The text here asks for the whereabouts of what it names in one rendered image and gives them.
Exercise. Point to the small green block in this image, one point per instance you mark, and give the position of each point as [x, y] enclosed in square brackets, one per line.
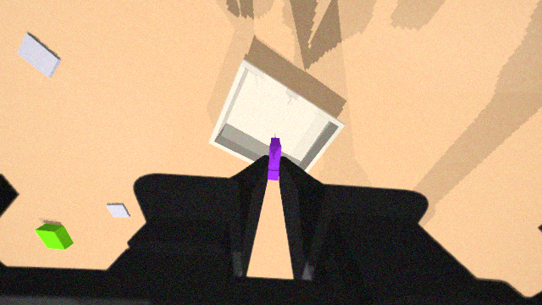
[54, 236]

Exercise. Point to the white shallow rectangular tray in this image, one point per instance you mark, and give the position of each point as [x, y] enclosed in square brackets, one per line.
[258, 106]

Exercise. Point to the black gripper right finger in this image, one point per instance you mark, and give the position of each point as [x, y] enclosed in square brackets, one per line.
[308, 205]

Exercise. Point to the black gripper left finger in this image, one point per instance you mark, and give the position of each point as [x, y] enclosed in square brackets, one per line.
[238, 200]

